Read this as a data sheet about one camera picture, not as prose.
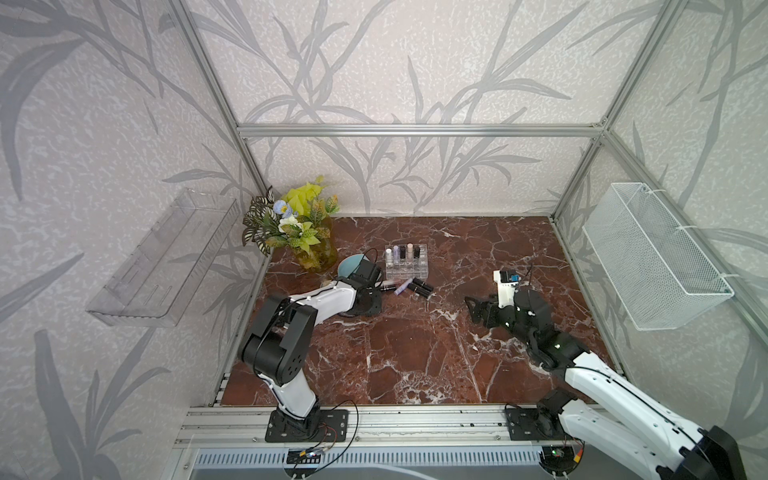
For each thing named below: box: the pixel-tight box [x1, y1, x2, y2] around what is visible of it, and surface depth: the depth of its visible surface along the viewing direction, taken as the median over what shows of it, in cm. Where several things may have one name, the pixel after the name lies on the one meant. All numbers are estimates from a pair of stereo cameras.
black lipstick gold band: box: [407, 283, 431, 299], surface depth 101 cm
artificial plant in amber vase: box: [242, 177, 341, 272], surface depth 90 cm
